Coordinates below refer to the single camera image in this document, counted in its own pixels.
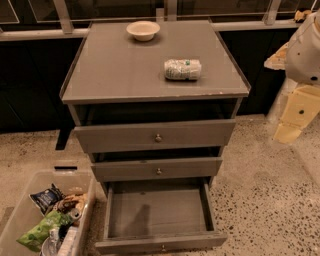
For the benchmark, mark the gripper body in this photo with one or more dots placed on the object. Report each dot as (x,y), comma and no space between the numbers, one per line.
(304,58)

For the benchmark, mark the grey bottom drawer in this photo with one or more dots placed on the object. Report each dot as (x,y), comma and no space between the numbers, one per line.
(158,216)

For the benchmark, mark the grey drawer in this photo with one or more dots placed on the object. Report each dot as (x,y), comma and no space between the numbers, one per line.
(154,136)
(158,216)
(157,169)

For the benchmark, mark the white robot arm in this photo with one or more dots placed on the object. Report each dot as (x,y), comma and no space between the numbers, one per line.
(300,59)

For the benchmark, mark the grey middle drawer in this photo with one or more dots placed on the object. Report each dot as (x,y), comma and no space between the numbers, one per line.
(157,169)

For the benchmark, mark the grey wooden drawer cabinet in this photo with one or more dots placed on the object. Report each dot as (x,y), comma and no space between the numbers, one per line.
(119,80)

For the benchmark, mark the grey top drawer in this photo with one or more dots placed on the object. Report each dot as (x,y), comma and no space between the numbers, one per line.
(154,136)

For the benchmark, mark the white diagonal support pole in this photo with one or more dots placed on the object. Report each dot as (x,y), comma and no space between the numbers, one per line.
(280,101)

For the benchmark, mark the yellow object on ledge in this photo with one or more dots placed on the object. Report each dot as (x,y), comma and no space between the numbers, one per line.
(301,15)

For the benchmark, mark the white green crushed can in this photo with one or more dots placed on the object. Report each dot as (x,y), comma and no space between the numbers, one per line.
(182,69)

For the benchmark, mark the white paper bowl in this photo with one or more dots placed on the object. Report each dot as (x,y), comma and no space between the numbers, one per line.
(143,30)

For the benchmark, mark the brown snack bag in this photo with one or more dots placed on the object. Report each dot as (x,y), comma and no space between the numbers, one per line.
(69,202)

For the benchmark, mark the clear plastic storage bin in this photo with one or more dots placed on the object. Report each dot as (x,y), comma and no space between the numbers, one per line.
(26,214)

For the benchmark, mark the dark blue snack bag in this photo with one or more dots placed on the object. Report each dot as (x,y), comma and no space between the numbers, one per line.
(45,199)

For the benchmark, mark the green snack bag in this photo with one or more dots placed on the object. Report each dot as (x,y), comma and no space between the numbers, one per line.
(35,237)

